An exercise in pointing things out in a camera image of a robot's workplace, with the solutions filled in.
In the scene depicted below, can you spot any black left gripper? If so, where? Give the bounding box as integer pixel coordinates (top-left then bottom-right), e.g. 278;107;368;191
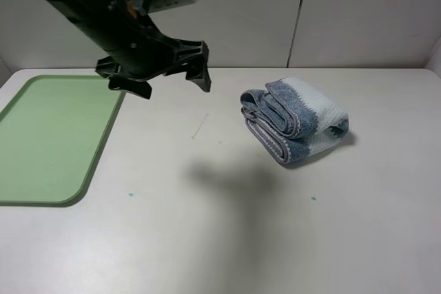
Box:
46;0;211;99

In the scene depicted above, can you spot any blue white striped towel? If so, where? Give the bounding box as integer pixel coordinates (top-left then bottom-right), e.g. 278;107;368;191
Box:
240;77;349;165

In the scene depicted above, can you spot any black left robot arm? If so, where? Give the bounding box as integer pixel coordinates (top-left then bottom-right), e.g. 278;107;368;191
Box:
46;0;212;99

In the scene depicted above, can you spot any green plastic tray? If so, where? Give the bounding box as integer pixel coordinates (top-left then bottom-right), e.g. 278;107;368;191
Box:
1;75;125;207

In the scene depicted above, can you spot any clear plastic tag pin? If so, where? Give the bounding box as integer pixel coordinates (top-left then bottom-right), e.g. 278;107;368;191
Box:
192;113;209;140

